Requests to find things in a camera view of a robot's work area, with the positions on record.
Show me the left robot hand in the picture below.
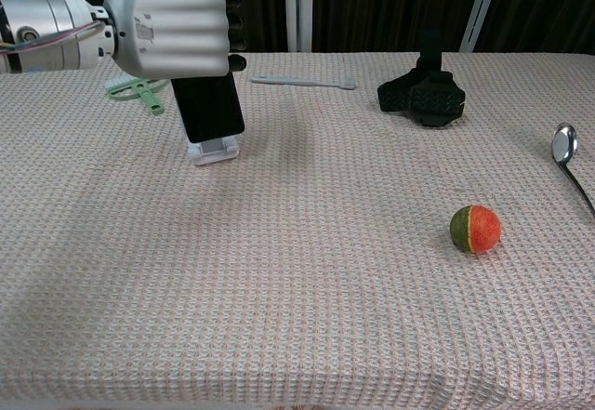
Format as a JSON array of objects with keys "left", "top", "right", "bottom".
[{"left": 100, "top": 0, "right": 247, "bottom": 79}]

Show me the black smartphone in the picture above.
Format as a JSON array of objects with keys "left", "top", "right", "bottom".
[{"left": 169, "top": 71, "right": 246, "bottom": 144}]

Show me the white plastic stand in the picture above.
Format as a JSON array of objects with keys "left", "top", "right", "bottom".
[{"left": 187, "top": 133, "right": 242, "bottom": 166}]

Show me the green cleaning brush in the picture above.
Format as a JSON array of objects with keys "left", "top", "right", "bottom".
[{"left": 104, "top": 74, "right": 170, "bottom": 117}]

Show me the grey slim brush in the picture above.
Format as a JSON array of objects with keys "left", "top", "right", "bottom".
[{"left": 251, "top": 75, "right": 358, "bottom": 91}]

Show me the beige waffle tablecloth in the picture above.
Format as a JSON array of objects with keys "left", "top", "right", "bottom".
[{"left": 0, "top": 50, "right": 595, "bottom": 410}]

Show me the orange green ball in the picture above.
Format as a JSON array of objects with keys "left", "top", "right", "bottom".
[{"left": 449, "top": 205, "right": 504, "bottom": 257}]

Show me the metal spoon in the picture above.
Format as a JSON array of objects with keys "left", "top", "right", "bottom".
[{"left": 550, "top": 122, "right": 595, "bottom": 219}]

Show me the white curtain frame post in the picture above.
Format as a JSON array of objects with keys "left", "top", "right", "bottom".
[
  {"left": 284, "top": 0, "right": 314, "bottom": 53},
  {"left": 458, "top": 0, "right": 507, "bottom": 54}
]

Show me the black strap brace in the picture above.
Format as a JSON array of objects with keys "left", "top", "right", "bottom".
[{"left": 377, "top": 26, "right": 468, "bottom": 129}]

